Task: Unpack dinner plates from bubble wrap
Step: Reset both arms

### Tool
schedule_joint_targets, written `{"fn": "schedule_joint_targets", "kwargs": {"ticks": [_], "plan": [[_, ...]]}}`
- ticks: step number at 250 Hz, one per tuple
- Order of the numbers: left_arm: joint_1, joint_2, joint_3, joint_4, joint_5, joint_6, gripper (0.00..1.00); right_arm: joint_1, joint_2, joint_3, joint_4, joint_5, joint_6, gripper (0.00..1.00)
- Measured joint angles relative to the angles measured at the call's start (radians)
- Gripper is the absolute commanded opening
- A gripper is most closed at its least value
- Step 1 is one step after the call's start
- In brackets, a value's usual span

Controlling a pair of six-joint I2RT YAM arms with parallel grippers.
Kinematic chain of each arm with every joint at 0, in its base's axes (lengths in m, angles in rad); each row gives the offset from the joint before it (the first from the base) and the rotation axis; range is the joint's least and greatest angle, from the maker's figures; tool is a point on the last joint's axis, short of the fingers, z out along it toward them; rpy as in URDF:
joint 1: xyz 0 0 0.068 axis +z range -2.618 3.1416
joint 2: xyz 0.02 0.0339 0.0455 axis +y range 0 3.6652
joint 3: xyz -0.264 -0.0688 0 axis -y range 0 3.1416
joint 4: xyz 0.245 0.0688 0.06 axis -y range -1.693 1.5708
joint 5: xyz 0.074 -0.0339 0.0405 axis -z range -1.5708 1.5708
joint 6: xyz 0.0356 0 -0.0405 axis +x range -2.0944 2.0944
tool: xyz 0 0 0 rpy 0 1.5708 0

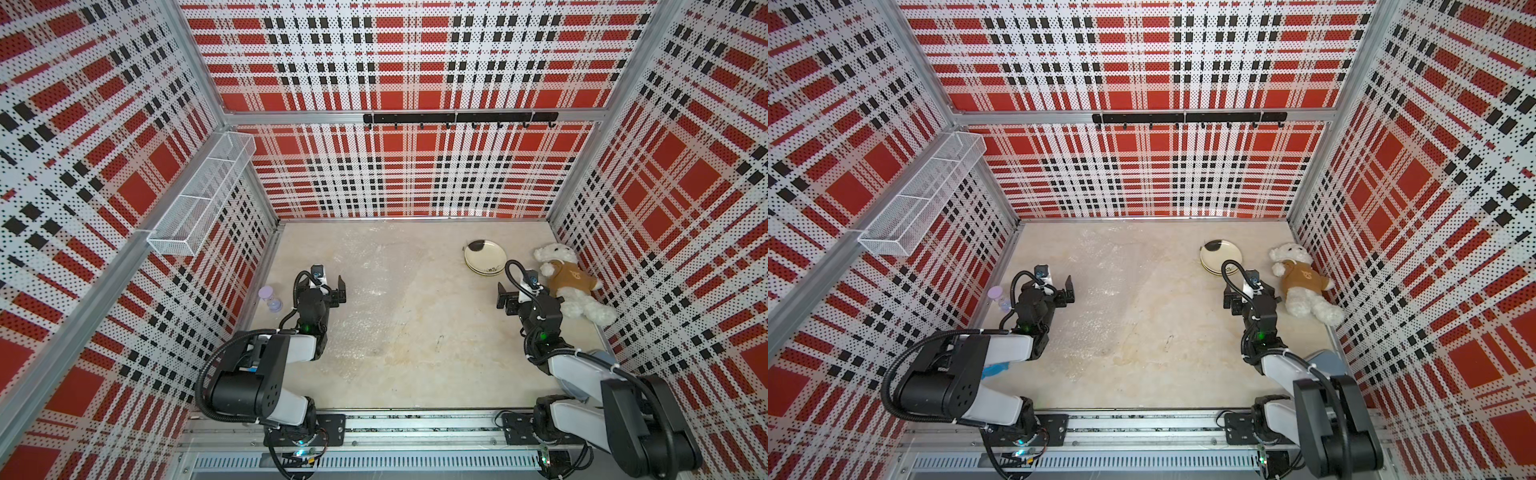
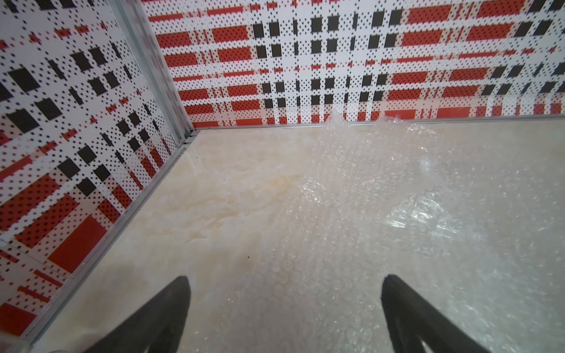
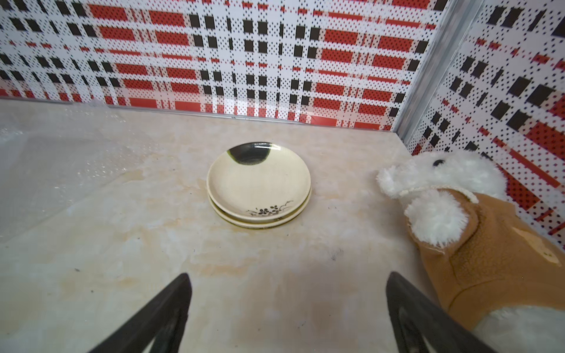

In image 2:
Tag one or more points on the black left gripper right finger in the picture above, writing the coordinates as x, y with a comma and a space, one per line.
413, 322

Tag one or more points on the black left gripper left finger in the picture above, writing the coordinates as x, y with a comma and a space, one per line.
157, 326

